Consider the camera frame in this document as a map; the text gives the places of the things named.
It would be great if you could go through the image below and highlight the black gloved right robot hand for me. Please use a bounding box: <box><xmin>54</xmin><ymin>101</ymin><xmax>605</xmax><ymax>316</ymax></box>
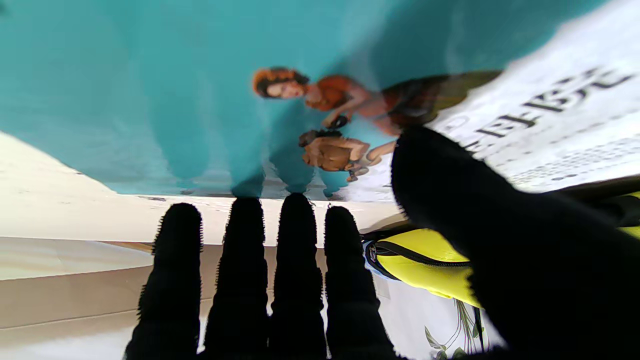
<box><xmin>125</xmin><ymin>126</ymin><xmax>640</xmax><ymax>360</ymax></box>

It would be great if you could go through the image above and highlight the yellow and blue school bag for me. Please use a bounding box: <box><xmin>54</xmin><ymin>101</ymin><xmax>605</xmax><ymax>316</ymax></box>
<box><xmin>362</xmin><ymin>175</ymin><xmax>640</xmax><ymax>308</ymax></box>

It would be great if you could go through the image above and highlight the white and teal cover book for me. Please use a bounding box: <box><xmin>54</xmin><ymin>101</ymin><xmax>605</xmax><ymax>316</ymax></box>
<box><xmin>0</xmin><ymin>0</ymin><xmax>640</xmax><ymax>203</ymax></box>

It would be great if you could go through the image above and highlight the green plant with long leaves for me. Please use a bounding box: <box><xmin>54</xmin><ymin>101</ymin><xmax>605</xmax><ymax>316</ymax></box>
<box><xmin>424</xmin><ymin>299</ymin><xmax>488</xmax><ymax>360</ymax></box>

